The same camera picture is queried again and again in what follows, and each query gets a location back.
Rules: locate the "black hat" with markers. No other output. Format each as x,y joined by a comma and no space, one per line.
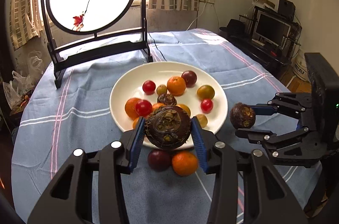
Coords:
234,27

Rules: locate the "white bucket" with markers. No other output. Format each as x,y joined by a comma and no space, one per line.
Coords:
300,66

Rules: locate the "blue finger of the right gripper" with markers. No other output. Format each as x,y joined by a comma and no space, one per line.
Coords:
264,108
254,135

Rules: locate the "white ceramic plate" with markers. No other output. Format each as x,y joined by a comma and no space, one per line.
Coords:
128,90

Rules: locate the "small yellow kumquat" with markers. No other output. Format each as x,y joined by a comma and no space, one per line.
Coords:
161,89

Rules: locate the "red cherry tomato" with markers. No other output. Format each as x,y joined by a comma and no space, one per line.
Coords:
149,87

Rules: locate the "white plastic bag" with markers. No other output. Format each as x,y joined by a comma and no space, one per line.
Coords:
16,90

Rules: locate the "left checkered curtain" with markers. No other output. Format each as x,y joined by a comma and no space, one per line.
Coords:
25,22

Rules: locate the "bird painting screen black frame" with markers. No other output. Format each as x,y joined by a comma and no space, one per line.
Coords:
76,32

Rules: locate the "green yellow kumquat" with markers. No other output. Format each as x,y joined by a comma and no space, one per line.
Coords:
205,92

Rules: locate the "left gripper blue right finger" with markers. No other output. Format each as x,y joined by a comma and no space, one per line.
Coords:
216,157

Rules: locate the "brown water chestnut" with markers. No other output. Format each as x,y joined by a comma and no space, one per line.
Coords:
242,116
168,127

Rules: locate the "computer monitor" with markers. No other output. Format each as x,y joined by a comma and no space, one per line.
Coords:
272,29

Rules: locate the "blue striped tablecloth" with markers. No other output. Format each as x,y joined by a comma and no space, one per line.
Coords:
57,121

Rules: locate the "dark red plum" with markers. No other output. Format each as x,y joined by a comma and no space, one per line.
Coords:
190,78

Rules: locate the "large orange mandarin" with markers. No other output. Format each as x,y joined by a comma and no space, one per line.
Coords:
176,85

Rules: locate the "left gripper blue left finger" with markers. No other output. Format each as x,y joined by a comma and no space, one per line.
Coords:
117,158

